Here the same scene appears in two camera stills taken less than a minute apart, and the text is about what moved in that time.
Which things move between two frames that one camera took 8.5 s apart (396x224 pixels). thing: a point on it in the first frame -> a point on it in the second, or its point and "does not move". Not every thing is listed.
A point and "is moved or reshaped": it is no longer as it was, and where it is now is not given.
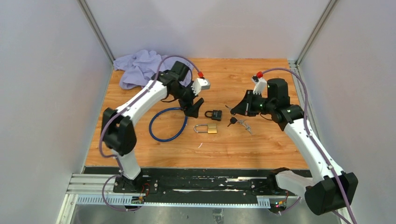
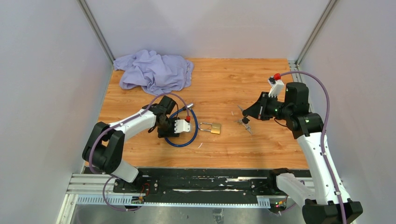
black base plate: (215, 182) does not move
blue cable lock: (169, 139) is moved or reshaped
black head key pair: (233, 111) -> (245, 120)
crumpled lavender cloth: (137, 70) does not move
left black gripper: (191, 109) -> (162, 134)
